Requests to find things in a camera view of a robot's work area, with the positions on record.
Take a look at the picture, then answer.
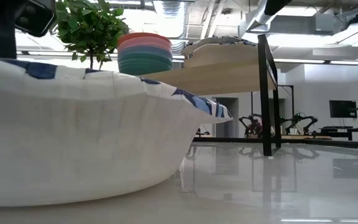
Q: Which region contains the pink plastic bowl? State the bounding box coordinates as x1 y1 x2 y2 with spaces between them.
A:
117 36 173 52

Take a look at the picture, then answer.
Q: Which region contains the orange plastic bowl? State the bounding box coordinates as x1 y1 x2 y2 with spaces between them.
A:
117 32 172 47

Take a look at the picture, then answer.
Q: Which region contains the blue plastic bowl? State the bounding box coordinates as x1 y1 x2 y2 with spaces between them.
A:
117 45 173 62

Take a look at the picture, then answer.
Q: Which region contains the teal plastic bowl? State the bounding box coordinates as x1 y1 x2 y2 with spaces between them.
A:
118 51 173 77

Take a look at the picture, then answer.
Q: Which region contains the wooden shelf board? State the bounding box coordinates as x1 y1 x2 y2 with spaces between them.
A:
138 58 278 96

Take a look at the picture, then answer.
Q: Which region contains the green potted plant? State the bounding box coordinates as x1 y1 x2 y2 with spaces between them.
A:
54 0 130 71

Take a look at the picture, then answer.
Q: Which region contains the black computer monitor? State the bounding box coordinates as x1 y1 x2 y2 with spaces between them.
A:
329 100 358 119

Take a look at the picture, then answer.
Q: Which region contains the black background desk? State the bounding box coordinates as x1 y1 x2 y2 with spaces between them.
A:
320 125 358 141

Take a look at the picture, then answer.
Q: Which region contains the silver ventilation duct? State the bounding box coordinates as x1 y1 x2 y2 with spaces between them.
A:
239 0 291 37

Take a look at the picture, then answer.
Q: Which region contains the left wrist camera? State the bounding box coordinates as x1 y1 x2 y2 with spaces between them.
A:
14 0 57 38

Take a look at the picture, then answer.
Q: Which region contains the black metal shelf frame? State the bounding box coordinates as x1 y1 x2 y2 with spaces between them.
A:
250 34 295 157

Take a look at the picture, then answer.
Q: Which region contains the ribbed flexible duct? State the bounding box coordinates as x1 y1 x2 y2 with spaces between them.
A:
160 0 186 54

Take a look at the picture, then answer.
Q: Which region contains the black table edge rail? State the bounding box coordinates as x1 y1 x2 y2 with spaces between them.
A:
193 136 358 151

